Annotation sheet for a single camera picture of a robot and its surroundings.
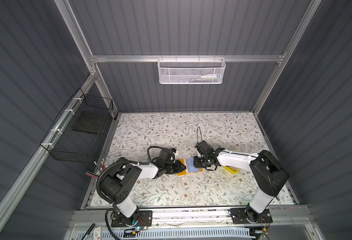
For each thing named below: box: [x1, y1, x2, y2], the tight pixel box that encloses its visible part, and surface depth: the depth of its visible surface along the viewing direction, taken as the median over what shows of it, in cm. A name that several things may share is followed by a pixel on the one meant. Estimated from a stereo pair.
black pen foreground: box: [81, 223, 96, 240], surface depth 72 cm
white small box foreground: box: [93, 226, 102, 240], surface depth 71 cm
